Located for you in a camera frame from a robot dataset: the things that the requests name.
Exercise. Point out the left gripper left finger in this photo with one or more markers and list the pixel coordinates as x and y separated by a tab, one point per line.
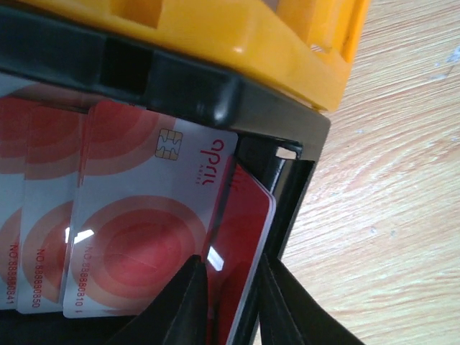
178	315

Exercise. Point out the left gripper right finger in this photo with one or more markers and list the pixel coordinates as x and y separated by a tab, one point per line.
289	315

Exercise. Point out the red patterned card stack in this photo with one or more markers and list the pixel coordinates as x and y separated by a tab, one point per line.
101	202

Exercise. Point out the black bin with red cards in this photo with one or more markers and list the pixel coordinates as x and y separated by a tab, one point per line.
280	140

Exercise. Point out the yellow bin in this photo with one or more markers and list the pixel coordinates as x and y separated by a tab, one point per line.
304	49

